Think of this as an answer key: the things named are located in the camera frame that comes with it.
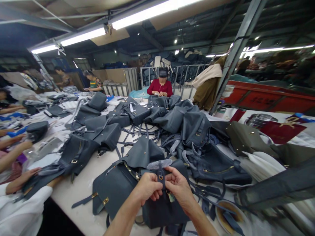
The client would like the red metal bin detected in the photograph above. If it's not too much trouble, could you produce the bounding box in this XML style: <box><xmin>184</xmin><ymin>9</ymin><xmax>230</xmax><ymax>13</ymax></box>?
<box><xmin>221</xmin><ymin>79</ymin><xmax>315</xmax><ymax>114</ymax></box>

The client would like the short fluorescent lamp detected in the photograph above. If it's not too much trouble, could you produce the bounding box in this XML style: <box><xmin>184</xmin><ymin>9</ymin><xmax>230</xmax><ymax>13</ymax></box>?
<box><xmin>30</xmin><ymin>44</ymin><xmax>60</xmax><ymax>55</ymax></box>

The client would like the grey steel column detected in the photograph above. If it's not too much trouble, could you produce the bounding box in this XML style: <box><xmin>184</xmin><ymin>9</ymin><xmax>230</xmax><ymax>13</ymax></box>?
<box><xmin>210</xmin><ymin>0</ymin><xmax>269</xmax><ymax>115</ymax></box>

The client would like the heap of loose blue-grey straps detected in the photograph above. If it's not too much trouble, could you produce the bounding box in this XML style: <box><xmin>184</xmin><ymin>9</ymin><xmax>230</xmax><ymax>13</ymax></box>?
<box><xmin>117</xmin><ymin>122</ymin><xmax>163</xmax><ymax>158</ymax></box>

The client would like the small dark blue bag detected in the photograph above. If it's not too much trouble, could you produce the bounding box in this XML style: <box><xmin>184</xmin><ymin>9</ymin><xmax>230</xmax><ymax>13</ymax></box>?
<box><xmin>25</xmin><ymin>120</ymin><xmax>49</xmax><ymax>144</ymax></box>

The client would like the pile of white cloth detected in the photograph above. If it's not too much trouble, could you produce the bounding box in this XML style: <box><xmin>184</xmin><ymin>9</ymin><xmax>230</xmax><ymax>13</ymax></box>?
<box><xmin>234</xmin><ymin>137</ymin><xmax>315</xmax><ymax>236</ymax></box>

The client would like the white bowl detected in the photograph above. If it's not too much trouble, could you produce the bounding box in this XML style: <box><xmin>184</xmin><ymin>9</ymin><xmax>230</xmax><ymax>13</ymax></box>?
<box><xmin>215</xmin><ymin>199</ymin><xmax>249</xmax><ymax>234</ymax></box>

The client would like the dark red paper bag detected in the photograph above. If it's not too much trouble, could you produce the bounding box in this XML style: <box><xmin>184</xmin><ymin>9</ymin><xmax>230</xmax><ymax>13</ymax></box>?
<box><xmin>260</xmin><ymin>117</ymin><xmax>307</xmax><ymax>145</ymax></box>

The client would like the red thermos bottle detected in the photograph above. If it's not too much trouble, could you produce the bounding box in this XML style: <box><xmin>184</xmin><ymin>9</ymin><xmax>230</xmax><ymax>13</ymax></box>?
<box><xmin>230</xmin><ymin>108</ymin><xmax>246</xmax><ymax>122</ymax></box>

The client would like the olive green leather bag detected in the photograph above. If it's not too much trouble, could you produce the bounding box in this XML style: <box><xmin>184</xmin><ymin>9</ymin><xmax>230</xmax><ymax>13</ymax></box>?
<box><xmin>270</xmin><ymin>143</ymin><xmax>315</xmax><ymax>168</ymax></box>
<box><xmin>226</xmin><ymin>120</ymin><xmax>279</xmax><ymax>158</ymax></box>

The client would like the olive coat with cream cloth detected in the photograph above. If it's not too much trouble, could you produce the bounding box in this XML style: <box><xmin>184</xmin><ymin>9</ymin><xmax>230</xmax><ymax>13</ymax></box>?
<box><xmin>192</xmin><ymin>55</ymin><xmax>228</xmax><ymax>111</ymax></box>

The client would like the long fluorescent lamp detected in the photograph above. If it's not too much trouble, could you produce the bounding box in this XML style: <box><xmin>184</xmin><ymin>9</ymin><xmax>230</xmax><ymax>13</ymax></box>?
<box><xmin>108</xmin><ymin>0</ymin><xmax>205</xmax><ymax>31</ymax></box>

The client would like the person's left hand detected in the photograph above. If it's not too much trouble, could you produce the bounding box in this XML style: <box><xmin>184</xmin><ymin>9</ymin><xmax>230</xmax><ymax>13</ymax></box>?
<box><xmin>134</xmin><ymin>172</ymin><xmax>165</xmax><ymax>207</ymax></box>

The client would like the blue-grey backpack with buckle strap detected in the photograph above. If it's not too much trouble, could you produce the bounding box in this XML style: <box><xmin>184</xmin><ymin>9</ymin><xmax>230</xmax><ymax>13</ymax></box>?
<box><xmin>22</xmin><ymin>134</ymin><xmax>99</xmax><ymax>197</ymax></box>

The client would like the blue-grey backpack with foam-wrapped strap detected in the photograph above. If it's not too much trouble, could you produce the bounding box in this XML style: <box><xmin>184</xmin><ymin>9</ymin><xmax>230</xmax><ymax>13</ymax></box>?
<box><xmin>71</xmin><ymin>136</ymin><xmax>205</xmax><ymax>231</ymax></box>

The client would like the blue-grey backpack with gold zip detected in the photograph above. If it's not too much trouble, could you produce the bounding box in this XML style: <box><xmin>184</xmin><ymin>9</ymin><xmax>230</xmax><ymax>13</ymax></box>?
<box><xmin>182</xmin><ymin>144</ymin><xmax>253</xmax><ymax>185</ymax></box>

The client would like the person's right hand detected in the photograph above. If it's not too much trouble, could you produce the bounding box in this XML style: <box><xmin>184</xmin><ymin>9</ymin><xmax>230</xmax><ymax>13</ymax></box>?
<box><xmin>162</xmin><ymin>166</ymin><xmax>198</xmax><ymax>212</ymax></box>

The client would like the pink tumbler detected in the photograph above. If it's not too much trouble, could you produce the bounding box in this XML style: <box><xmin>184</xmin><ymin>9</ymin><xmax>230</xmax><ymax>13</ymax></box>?
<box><xmin>214</xmin><ymin>107</ymin><xmax>227</xmax><ymax>119</ymax></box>

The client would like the steel pot with lid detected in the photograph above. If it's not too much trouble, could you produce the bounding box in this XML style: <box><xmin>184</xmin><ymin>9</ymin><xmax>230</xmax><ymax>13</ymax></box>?
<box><xmin>245</xmin><ymin>113</ymin><xmax>279</xmax><ymax>130</ymax></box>

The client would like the pile of blue-grey backpacks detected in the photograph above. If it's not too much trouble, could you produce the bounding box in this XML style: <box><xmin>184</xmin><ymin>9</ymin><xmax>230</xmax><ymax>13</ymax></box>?
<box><xmin>71</xmin><ymin>92</ymin><xmax>213</xmax><ymax>153</ymax></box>

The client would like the grey flat leather piece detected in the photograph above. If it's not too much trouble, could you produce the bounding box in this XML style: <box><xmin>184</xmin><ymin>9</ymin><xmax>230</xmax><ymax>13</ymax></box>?
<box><xmin>32</xmin><ymin>136</ymin><xmax>64</xmax><ymax>163</ymax></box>

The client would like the metal cage cart of bags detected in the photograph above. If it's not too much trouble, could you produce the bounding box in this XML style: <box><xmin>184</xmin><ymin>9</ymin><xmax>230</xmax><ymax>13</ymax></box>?
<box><xmin>139</xmin><ymin>49</ymin><xmax>212</xmax><ymax>92</ymax></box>

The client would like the blue-grey leather panel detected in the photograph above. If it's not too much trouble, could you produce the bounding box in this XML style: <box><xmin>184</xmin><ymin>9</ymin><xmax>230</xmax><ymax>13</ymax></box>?
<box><xmin>236</xmin><ymin>159</ymin><xmax>315</xmax><ymax>211</ymax></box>

